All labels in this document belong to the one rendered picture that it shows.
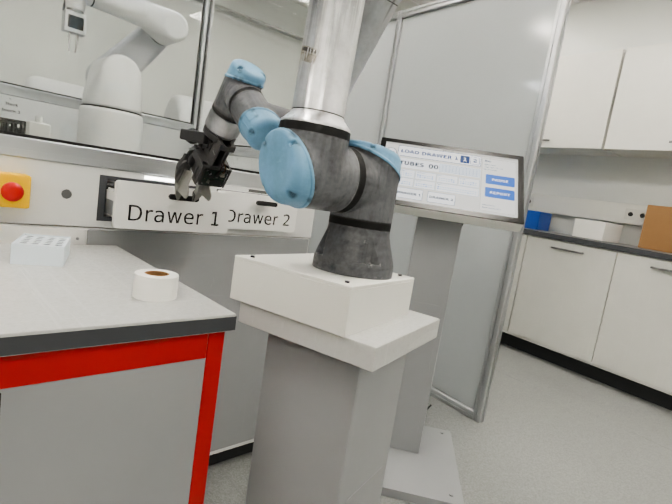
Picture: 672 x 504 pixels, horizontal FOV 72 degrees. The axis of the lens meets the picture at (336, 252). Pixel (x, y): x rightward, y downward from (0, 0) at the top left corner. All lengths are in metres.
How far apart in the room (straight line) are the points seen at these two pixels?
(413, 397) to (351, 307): 1.16
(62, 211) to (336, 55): 0.78
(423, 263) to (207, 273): 0.76
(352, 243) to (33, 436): 0.53
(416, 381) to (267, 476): 0.97
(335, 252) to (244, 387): 0.93
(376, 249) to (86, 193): 0.75
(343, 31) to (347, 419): 0.61
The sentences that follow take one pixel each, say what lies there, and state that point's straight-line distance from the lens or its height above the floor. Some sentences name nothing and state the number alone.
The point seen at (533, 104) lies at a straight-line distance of 2.33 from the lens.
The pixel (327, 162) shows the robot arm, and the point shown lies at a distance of 0.73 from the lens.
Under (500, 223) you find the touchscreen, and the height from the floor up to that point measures 0.95.
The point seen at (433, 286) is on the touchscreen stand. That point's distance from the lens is 1.73.
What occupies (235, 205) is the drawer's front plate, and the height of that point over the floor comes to 0.89.
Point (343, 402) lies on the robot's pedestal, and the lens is 0.82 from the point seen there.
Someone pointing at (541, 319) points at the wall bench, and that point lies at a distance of 3.65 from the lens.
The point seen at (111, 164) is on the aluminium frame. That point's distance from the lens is 1.28.
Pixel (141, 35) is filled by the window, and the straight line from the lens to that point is 1.35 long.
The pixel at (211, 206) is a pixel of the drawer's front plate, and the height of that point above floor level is 0.89.
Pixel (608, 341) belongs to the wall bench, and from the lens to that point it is 3.47.
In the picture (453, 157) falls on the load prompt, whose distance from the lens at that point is 1.77.
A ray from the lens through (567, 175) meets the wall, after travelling 4.41.
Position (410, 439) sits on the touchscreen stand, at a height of 0.09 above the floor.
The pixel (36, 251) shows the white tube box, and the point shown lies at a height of 0.79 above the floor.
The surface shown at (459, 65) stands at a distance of 2.64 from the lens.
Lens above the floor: 0.99
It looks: 8 degrees down
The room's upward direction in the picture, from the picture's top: 9 degrees clockwise
